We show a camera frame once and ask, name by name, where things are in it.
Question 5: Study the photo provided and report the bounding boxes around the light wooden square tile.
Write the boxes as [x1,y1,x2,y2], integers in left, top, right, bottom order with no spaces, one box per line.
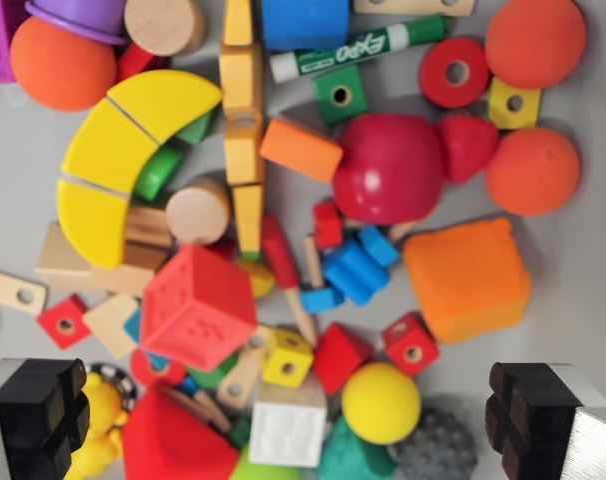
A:
[81,292,142,360]

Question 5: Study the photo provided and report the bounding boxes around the brown wooden block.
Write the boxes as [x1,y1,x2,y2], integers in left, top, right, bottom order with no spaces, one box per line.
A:
[124,204,175,271]

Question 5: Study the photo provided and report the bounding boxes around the orange-yellow sliced wooden toy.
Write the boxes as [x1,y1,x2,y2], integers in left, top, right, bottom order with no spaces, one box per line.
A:
[218,0,267,259]

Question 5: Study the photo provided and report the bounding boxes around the black white checkered ring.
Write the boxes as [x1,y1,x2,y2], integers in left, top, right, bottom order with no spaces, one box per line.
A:
[85,362,139,416]

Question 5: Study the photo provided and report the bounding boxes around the orange rectangular block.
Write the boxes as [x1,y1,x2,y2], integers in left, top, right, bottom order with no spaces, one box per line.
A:
[258,118,344,184]

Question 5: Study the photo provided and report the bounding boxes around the green cube with hole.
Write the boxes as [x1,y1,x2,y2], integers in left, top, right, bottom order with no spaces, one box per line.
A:
[312,64,369,126]

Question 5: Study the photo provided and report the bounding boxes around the yellow rubber toy figure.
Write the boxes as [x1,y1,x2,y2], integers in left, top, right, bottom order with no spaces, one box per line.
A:
[65,372,130,480]

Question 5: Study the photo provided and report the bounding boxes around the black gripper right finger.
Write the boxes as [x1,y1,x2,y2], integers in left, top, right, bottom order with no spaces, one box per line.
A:
[485,362,606,480]

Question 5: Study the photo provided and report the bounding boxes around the red toy apple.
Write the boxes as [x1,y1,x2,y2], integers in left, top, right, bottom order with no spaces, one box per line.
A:
[331,113,447,225]

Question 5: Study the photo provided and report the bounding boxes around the green wooden toy piece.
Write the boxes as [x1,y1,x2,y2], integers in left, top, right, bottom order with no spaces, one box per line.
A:
[175,109,218,146]
[131,144,185,202]

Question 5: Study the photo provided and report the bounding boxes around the small red cube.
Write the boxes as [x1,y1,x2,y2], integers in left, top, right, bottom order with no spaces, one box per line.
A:
[311,201,345,250]

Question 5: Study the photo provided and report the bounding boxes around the lime green toy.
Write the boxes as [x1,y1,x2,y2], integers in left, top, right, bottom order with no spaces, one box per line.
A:
[230,444,304,480]

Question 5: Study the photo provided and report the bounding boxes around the yellow wooden toy banana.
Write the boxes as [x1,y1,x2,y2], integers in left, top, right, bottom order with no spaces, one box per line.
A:
[56,69,224,271]

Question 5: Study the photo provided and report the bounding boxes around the red embossed soft cube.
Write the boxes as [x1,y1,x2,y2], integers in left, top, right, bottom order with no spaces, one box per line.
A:
[138,243,258,374]

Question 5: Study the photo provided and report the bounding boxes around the large red soft block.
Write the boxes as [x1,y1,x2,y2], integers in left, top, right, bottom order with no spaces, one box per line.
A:
[121,387,254,480]

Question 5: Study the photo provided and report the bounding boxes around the teal soft toy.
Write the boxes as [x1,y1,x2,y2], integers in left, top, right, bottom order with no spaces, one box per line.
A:
[316,414,399,480]

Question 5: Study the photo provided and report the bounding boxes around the wooden plank with holes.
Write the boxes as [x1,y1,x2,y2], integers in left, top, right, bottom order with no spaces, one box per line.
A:
[0,266,49,316]
[215,324,272,411]

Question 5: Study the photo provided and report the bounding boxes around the grey bumpy ball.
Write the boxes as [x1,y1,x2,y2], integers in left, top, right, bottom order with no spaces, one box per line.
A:
[388,407,479,480]

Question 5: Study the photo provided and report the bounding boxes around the flat green wooden piece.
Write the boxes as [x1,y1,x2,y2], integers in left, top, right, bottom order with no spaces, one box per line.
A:
[185,352,242,389]

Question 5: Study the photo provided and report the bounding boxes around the light wooden block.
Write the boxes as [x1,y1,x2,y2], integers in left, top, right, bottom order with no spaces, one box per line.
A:
[35,222,157,297]

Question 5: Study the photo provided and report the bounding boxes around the small blue wooden block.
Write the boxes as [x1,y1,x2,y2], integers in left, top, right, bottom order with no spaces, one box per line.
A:
[357,225,401,269]
[299,284,345,315]

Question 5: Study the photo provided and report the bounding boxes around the plain red wooden block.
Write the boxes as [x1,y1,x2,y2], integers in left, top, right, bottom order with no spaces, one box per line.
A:
[311,322,374,396]

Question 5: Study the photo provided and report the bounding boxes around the blue wooden cylinder piece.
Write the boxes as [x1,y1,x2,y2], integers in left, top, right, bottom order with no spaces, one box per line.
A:
[322,238,390,307]

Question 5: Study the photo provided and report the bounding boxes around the yellow cube with holes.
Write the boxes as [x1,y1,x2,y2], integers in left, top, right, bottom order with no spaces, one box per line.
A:
[261,327,315,389]

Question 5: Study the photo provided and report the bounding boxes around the red cube with hole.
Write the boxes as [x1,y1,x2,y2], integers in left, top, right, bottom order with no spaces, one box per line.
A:
[36,293,93,351]
[381,310,440,379]

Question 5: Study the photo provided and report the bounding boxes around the orange foam ball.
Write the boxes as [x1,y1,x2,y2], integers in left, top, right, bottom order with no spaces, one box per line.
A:
[484,0,588,91]
[484,127,582,217]
[9,16,118,113]

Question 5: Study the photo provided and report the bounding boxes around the green Expo marker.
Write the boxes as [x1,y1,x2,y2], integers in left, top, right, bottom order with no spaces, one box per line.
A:
[269,13,447,84]

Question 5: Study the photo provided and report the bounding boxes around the orange soft cube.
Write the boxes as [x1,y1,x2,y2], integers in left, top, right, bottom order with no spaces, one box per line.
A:
[401,217,533,345]

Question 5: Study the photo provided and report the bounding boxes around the red wooden wheel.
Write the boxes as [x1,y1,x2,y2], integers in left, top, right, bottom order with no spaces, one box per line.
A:
[129,347,188,390]
[418,37,492,110]

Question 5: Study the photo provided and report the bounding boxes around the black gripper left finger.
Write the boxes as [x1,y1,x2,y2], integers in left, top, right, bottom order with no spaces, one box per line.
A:
[0,357,92,480]

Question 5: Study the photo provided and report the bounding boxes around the white textured cube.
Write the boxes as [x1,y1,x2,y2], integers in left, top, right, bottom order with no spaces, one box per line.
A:
[247,384,329,469]

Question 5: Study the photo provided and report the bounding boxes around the thin wooden stick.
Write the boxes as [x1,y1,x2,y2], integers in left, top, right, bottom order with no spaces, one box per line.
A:
[157,383,234,435]

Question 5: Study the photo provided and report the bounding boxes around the yellow foam ball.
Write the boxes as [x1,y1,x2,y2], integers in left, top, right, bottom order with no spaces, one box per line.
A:
[341,361,423,446]

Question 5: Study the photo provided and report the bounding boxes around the purple plastic cup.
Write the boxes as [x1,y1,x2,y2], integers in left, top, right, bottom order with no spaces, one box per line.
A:
[24,0,129,46]

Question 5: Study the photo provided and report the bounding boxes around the red toy strawberry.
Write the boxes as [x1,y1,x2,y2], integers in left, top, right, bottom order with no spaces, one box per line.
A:
[435,112,500,185]

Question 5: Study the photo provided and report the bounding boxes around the yellow cube with hole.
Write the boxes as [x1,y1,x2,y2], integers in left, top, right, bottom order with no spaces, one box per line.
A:
[486,76,543,131]

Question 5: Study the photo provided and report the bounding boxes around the short wooden dowel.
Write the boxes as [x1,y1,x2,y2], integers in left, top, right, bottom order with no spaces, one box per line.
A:
[302,234,328,290]

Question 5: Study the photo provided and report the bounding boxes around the light wooden cylinder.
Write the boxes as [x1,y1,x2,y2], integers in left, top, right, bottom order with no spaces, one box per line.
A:
[164,177,233,246]
[123,0,207,57]

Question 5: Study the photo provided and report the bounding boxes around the red block on wooden stick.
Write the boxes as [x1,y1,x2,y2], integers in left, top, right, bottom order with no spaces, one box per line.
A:
[260,214,320,347]

